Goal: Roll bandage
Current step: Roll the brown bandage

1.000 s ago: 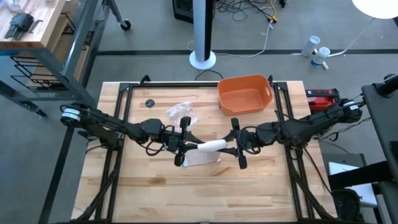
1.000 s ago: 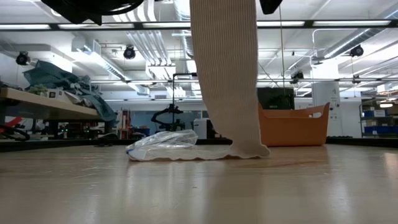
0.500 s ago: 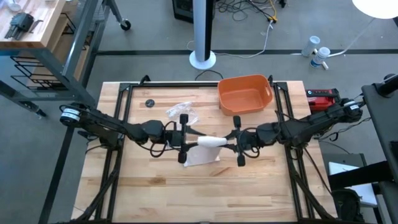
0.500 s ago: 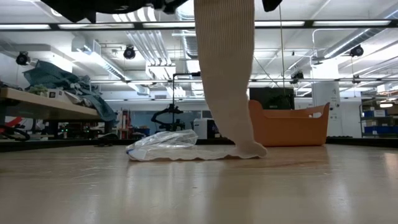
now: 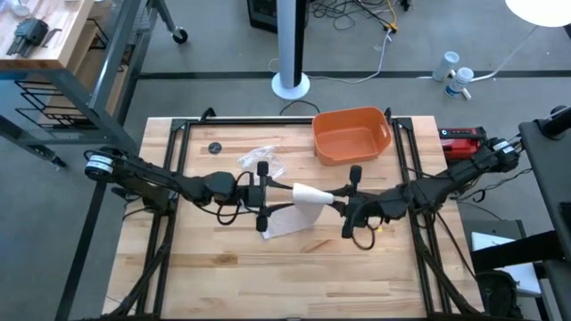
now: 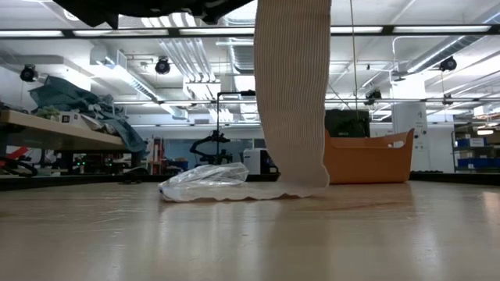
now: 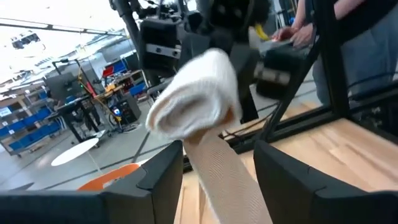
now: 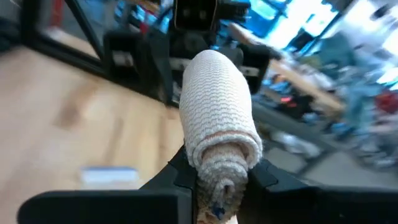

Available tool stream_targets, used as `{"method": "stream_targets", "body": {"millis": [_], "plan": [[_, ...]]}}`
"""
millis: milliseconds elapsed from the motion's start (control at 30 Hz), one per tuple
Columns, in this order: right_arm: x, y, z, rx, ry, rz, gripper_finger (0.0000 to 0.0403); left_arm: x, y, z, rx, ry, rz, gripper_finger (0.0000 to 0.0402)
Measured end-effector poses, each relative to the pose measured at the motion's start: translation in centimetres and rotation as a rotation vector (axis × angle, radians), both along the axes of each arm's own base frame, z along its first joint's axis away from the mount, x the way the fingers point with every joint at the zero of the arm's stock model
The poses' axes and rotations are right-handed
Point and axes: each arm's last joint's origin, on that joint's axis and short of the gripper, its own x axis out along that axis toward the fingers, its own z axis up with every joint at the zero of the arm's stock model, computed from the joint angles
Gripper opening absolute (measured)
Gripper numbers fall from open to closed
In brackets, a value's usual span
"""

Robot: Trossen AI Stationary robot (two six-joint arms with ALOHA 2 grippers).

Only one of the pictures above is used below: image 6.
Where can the white elastic bandage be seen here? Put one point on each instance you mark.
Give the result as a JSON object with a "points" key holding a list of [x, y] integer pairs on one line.
{"points": [[293, 97]]}

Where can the clear plastic bag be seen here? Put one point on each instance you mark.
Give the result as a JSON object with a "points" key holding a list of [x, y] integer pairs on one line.
{"points": [[207, 177]]}

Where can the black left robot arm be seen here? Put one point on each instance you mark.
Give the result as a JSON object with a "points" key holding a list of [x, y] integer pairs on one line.
{"points": [[90, 11]]}

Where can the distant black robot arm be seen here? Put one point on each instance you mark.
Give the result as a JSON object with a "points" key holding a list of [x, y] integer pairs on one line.
{"points": [[214, 137]]}

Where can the black crossbar with light strips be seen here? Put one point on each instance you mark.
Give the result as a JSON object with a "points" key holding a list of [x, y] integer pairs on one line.
{"points": [[172, 32]]}

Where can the black ceiling spotlight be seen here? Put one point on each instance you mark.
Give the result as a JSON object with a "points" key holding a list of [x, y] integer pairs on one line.
{"points": [[448, 64], [28, 73], [162, 65], [373, 97]]}

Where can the teal cloth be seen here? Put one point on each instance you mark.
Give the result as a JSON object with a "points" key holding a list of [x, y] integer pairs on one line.
{"points": [[66, 95]]}

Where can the white cardboard box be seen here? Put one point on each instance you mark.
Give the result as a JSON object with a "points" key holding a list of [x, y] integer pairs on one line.
{"points": [[70, 119]]}

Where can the white device with display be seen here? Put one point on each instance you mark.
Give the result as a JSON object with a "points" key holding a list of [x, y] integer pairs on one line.
{"points": [[250, 160]]}

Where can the black monitor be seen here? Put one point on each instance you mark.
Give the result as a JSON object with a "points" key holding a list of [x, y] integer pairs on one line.
{"points": [[347, 123]]}

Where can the red object under bench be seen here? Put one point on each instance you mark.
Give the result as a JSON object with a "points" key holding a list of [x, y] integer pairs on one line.
{"points": [[19, 152]]}

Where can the orange plastic basket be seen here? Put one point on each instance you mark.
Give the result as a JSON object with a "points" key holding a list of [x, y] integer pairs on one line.
{"points": [[367, 164]]}

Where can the shelf with blue bins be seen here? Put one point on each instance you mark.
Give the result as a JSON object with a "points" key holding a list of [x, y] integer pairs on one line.
{"points": [[474, 162]]}

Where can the black camera stand frame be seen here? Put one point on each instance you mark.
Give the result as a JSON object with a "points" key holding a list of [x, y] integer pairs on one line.
{"points": [[248, 93]]}

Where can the black aluminium table frame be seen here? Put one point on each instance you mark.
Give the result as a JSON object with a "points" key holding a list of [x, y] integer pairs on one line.
{"points": [[78, 180]]}

